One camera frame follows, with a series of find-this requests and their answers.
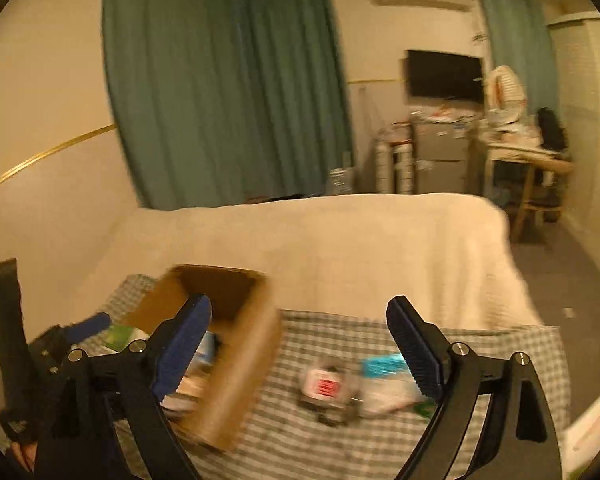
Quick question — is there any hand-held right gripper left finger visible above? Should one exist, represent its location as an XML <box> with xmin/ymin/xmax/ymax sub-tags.
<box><xmin>32</xmin><ymin>294</ymin><xmax>213</xmax><ymax>480</ymax></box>

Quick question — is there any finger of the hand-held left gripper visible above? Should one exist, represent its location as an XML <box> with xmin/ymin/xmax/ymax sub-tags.
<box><xmin>62</xmin><ymin>312</ymin><xmax>112</xmax><ymax>343</ymax></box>

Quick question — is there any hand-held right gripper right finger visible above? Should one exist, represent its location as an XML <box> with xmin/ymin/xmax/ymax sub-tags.
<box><xmin>386</xmin><ymin>296</ymin><xmax>563</xmax><ymax>480</ymax></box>

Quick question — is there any green medicine box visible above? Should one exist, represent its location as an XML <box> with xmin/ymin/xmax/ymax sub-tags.
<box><xmin>102</xmin><ymin>324</ymin><xmax>151</xmax><ymax>356</ymax></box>

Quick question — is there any brown cardboard box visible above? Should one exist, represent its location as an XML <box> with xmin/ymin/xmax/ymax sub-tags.
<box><xmin>122</xmin><ymin>264</ymin><xmax>283</xmax><ymax>453</ymax></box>

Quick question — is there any person's left hand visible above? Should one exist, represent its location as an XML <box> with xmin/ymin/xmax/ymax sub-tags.
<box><xmin>7</xmin><ymin>442</ymin><xmax>36</xmax><ymax>472</ymax></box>

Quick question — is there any teal flat packet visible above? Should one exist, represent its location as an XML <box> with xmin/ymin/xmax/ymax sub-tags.
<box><xmin>358</xmin><ymin>352</ymin><xmax>416</xmax><ymax>383</ymax></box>

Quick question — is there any white flat packet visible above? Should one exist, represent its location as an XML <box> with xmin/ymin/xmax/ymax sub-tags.
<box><xmin>360</xmin><ymin>377</ymin><xmax>431</xmax><ymax>417</ymax></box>

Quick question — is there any red label clear package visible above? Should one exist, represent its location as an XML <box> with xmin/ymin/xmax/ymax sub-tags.
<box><xmin>295</xmin><ymin>357</ymin><xmax>363</xmax><ymax>426</ymax></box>

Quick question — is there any white fluffy blanket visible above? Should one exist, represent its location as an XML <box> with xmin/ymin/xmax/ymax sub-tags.
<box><xmin>80</xmin><ymin>192</ymin><xmax>541</xmax><ymax>331</ymax></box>

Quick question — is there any green checked bed sheet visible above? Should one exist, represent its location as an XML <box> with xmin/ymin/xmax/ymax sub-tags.
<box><xmin>0</xmin><ymin>272</ymin><xmax>573</xmax><ymax>480</ymax></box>

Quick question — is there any white tall canister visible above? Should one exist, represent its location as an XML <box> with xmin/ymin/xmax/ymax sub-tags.
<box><xmin>393</xmin><ymin>141</ymin><xmax>414</xmax><ymax>194</ymax></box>
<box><xmin>375</xmin><ymin>140</ymin><xmax>394</xmax><ymax>193</ymax></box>

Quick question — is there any small grey bin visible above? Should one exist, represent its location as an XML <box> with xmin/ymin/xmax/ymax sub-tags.
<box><xmin>328</xmin><ymin>167</ymin><xmax>356</xmax><ymax>196</ymax></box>

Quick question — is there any grey mini fridge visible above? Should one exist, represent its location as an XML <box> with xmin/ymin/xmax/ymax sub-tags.
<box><xmin>411</xmin><ymin>117</ymin><xmax>472</xmax><ymax>195</ymax></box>

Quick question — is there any white printed booklet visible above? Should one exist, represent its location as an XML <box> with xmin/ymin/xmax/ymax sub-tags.
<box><xmin>562</xmin><ymin>380</ymin><xmax>600</xmax><ymax>476</ymax></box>

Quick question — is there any white dressing table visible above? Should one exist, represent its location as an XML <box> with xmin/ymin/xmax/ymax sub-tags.
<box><xmin>482</xmin><ymin>125</ymin><xmax>573</xmax><ymax>201</ymax></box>

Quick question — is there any wooden chair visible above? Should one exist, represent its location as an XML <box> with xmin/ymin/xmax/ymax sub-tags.
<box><xmin>510</xmin><ymin>157</ymin><xmax>576</xmax><ymax>243</ymax></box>

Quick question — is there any black bag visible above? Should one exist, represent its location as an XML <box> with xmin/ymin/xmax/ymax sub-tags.
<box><xmin>536</xmin><ymin>107</ymin><xmax>567</xmax><ymax>151</ymax></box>

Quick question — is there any wide green curtain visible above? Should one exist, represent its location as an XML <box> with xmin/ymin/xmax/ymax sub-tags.
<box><xmin>102</xmin><ymin>0</ymin><xmax>356</xmax><ymax>211</ymax></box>

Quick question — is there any white oval vanity mirror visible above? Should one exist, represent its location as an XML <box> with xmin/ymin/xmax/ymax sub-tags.
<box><xmin>485</xmin><ymin>64</ymin><xmax>527</xmax><ymax>126</ymax></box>

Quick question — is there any white louvered wardrobe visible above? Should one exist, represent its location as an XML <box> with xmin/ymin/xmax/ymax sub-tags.
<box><xmin>545</xmin><ymin>12</ymin><xmax>600</xmax><ymax>271</ymax></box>

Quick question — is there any narrow green curtain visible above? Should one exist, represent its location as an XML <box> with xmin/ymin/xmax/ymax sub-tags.
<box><xmin>472</xmin><ymin>0</ymin><xmax>561</xmax><ymax>126</ymax></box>

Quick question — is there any black wall television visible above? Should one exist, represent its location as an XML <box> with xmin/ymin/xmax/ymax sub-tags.
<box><xmin>405</xmin><ymin>50</ymin><xmax>483</xmax><ymax>103</ymax></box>

